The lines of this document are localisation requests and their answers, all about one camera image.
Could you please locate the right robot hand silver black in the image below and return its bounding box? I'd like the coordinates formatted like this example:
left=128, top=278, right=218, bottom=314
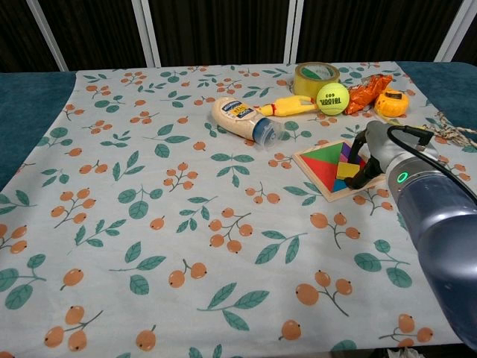
left=344, top=121, right=406, bottom=189

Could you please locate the purple tangram piece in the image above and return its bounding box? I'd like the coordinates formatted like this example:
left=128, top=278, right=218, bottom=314
left=341, top=142, right=358, bottom=165

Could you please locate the yellow tangram square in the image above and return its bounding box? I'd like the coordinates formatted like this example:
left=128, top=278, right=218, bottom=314
left=336, top=163, right=361, bottom=182

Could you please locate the green large tangram triangle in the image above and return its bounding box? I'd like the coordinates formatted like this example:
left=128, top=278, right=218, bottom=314
left=300, top=142, right=344, bottom=165

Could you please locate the red large tangram triangle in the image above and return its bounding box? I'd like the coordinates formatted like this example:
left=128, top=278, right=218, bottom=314
left=300, top=155, right=338, bottom=194

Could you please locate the wooden tangram tray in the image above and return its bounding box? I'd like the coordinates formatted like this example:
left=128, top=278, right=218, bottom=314
left=291, top=138, right=387, bottom=204

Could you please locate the yellow round tape measure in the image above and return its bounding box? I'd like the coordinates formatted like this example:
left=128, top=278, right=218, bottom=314
left=373, top=89, right=410, bottom=126

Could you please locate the crumpled orange snack bag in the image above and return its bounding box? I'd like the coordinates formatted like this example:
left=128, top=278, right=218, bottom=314
left=343, top=74, right=394, bottom=116

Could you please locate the yellow-green tennis ball black print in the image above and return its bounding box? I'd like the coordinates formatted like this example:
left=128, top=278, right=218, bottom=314
left=316, top=82, right=350, bottom=115

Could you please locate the yellowish packing tape roll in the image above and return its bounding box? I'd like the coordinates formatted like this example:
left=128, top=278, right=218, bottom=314
left=292, top=62, right=341, bottom=96

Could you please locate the yellow rubber chicken toy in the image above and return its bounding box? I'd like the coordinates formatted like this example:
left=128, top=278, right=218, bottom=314
left=259, top=94, right=318, bottom=118

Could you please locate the mayonnaise squeeze bottle blue cap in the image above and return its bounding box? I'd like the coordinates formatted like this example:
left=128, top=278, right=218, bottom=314
left=210, top=96, right=286, bottom=152

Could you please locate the floral printed tablecloth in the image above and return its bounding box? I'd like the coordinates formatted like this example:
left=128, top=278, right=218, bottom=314
left=0, top=61, right=477, bottom=358

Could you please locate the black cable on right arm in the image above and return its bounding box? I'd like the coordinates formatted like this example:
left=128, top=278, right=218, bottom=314
left=386, top=125, right=477, bottom=204

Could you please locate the beige braided rope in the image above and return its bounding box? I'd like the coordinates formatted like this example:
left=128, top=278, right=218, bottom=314
left=423, top=110, right=477, bottom=151

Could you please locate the white partition frame post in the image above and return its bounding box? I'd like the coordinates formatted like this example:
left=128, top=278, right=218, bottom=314
left=432, top=0, right=477, bottom=63
left=282, top=0, right=306, bottom=64
left=136, top=0, right=162, bottom=69
left=25, top=0, right=69, bottom=72

